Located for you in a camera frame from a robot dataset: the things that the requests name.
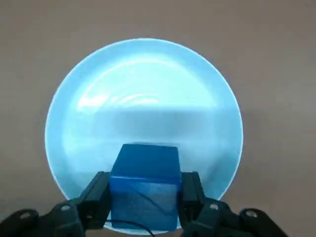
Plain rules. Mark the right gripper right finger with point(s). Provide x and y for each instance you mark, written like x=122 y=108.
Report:
x=192 y=192

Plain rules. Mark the blue cube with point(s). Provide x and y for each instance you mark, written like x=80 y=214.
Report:
x=145 y=187

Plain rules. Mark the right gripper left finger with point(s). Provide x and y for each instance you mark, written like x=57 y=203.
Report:
x=93 y=197

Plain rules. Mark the blue plate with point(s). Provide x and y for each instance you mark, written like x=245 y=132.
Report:
x=143 y=86

